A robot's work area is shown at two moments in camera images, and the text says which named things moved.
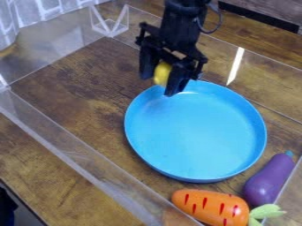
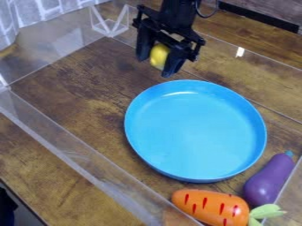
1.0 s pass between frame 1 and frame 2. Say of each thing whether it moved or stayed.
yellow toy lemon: moved
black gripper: moved
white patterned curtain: stayed
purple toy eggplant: stayed
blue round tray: stayed
